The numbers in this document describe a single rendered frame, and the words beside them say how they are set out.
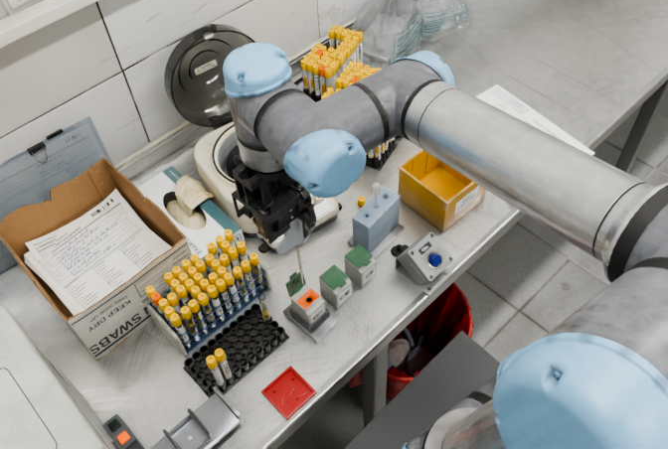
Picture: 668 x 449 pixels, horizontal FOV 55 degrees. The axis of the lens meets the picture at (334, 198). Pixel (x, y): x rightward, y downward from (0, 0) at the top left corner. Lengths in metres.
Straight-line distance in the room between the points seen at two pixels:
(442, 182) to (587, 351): 1.00
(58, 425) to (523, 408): 0.60
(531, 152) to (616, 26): 1.35
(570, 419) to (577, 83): 1.35
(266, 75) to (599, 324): 0.42
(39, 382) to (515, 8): 1.52
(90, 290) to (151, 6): 0.55
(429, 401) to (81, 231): 0.75
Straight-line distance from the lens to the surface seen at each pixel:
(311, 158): 0.64
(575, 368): 0.42
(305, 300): 1.15
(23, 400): 0.92
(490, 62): 1.73
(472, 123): 0.64
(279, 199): 0.85
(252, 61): 0.72
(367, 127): 0.68
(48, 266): 1.34
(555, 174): 0.58
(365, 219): 1.21
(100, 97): 1.36
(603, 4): 2.01
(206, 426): 1.11
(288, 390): 1.15
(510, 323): 2.25
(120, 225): 1.34
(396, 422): 1.05
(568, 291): 2.37
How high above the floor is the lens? 1.94
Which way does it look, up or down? 50 degrees down
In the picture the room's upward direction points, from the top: 4 degrees counter-clockwise
